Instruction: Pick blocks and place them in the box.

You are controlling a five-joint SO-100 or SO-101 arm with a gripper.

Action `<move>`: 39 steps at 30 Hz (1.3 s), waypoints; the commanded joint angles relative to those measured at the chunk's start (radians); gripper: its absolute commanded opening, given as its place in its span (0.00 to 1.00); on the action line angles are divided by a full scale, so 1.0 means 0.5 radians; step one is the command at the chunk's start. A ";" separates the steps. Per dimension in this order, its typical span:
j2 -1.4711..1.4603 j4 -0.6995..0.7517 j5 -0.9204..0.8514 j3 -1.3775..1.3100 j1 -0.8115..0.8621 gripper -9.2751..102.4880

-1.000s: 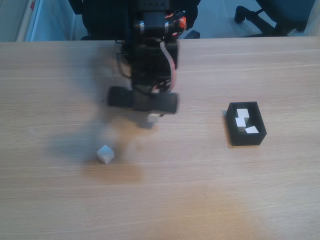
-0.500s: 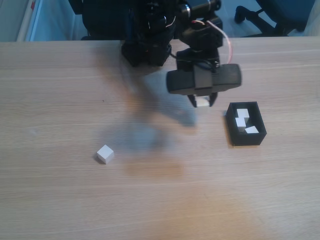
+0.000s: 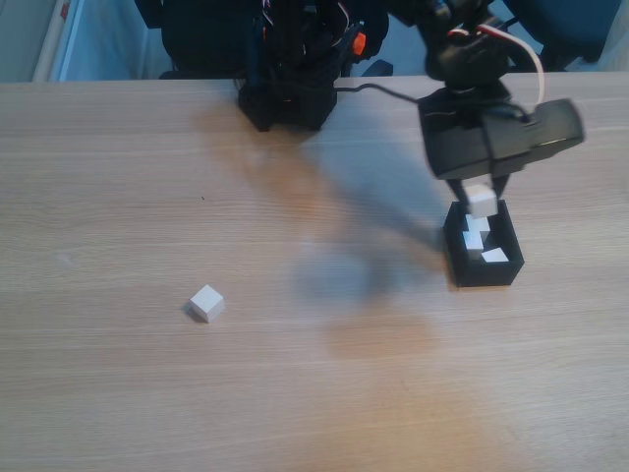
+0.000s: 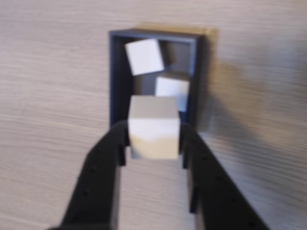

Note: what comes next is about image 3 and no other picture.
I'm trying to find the black open box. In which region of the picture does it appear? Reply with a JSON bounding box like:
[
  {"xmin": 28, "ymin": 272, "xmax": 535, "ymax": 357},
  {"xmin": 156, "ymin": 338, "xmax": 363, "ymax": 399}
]
[{"xmin": 443, "ymin": 199, "xmax": 526, "ymax": 289}]

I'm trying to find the white board with red print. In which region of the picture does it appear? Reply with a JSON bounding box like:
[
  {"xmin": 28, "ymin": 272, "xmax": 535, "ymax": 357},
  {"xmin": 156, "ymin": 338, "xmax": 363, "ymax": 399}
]
[{"xmin": 31, "ymin": 0, "xmax": 83, "ymax": 83}]

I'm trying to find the white and red servo cable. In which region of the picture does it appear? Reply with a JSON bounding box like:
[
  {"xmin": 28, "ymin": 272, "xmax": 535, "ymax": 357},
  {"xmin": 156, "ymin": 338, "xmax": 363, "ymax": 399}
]
[{"xmin": 446, "ymin": 23, "xmax": 547, "ymax": 107}]

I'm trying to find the blue office chair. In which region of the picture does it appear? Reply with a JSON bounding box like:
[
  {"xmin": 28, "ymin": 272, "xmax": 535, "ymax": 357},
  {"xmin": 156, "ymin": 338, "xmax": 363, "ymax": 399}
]
[{"xmin": 500, "ymin": 0, "xmax": 623, "ymax": 73}]

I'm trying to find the black oval camera box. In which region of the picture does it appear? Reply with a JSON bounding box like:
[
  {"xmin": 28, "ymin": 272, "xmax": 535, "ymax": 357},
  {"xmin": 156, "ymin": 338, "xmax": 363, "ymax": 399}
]
[{"xmin": 483, "ymin": 97, "xmax": 588, "ymax": 177}]

